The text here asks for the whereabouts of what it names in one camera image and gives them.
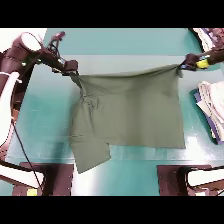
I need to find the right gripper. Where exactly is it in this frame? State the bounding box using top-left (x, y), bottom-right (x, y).
top-left (181, 52), bottom-right (201, 72)

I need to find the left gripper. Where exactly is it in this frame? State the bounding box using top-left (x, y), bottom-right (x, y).
top-left (61, 59), bottom-right (80, 76)

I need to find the green T-shirt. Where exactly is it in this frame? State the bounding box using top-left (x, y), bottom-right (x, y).
top-left (68, 63), bottom-right (187, 175)

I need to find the heap of clothes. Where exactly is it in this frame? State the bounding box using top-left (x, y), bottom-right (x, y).
top-left (191, 28), bottom-right (224, 53)

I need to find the white garment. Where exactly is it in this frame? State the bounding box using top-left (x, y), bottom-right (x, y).
top-left (195, 80), bottom-right (224, 135)

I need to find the purple garment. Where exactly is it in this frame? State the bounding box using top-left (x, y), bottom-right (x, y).
top-left (193, 89), bottom-right (224, 146)

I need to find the black cable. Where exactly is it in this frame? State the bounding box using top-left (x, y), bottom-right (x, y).
top-left (10, 118), bottom-right (45, 192)

